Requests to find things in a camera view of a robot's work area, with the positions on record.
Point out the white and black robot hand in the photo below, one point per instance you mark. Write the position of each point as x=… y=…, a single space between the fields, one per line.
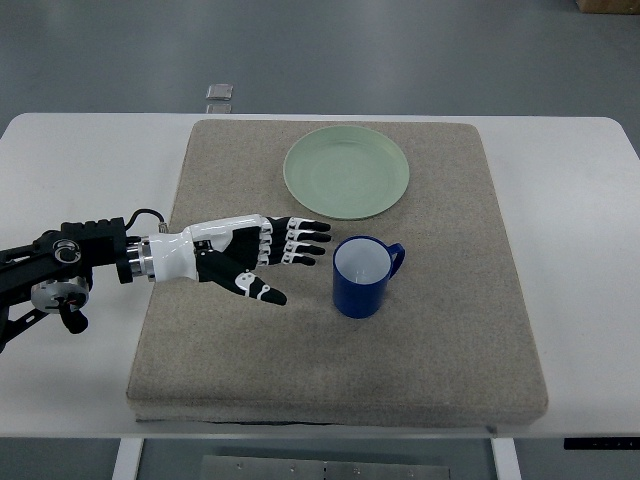
x=227 y=252

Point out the blue mug white inside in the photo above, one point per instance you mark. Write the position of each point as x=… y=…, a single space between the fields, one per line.
x=362 y=268

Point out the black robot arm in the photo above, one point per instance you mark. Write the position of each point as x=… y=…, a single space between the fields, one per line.
x=54 y=273

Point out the light green plate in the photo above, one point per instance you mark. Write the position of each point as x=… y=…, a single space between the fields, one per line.
x=346 y=172

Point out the lower floor socket plate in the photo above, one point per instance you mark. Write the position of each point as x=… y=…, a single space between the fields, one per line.
x=222 y=108

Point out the floor socket plate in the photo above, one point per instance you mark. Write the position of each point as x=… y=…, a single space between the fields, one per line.
x=222 y=108
x=219 y=91

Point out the upper floor socket plate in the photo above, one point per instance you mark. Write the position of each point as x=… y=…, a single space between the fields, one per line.
x=219 y=91

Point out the left white table leg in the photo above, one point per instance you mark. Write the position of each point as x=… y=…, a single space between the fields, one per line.
x=128 y=459

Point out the white table leg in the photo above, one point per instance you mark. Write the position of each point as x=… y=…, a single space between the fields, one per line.
x=128 y=459
x=505 y=459

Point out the beige fabric mat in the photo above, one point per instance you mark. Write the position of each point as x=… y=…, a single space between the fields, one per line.
x=451 y=345

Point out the right white table leg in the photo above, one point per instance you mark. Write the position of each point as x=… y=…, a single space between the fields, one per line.
x=505 y=459

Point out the black table control panel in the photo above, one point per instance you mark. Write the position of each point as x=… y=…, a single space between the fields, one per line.
x=602 y=443

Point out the cardboard box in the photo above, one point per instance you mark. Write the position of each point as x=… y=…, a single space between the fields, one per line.
x=624 y=7

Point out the metal base plate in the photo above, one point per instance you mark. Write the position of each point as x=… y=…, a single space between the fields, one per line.
x=230 y=467

